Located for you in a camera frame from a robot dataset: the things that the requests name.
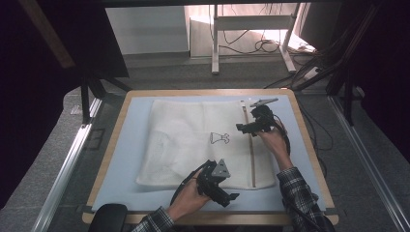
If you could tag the person's right hand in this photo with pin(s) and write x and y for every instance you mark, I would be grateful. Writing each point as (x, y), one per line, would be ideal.
(275, 141)

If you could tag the black metal stand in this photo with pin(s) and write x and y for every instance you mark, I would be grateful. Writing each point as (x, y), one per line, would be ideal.
(348, 96)

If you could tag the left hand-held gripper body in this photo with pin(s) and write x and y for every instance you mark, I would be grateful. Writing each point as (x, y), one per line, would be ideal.
(209, 180)

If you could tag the white power strip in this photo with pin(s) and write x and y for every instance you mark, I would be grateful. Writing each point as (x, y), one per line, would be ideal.
(312, 72)

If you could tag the white metal stand frame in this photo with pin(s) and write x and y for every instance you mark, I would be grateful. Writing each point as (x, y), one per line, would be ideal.
(215, 38)

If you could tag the white panel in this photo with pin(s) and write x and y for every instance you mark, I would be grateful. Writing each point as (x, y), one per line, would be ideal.
(145, 29)

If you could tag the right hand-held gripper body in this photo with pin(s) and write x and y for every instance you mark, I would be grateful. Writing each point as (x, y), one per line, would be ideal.
(264, 117)

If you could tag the person's left hand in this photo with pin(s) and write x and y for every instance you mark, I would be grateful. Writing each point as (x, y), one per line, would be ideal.
(187, 199)

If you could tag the black chair armrest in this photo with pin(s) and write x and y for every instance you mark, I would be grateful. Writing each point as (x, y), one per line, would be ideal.
(108, 217)

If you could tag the black tripod stand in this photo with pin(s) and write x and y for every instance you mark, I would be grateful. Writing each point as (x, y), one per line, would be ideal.
(85, 103)

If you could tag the light blue table mat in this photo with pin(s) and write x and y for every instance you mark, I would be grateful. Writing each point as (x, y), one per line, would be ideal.
(290, 129)

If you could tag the wooden beam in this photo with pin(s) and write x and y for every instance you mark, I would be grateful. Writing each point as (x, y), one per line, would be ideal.
(48, 35)

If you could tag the white mesh laundry bag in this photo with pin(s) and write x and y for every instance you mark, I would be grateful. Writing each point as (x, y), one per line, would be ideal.
(187, 145)

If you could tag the aluminium rail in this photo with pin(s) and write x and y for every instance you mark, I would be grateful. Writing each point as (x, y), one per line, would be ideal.
(66, 167)
(367, 158)

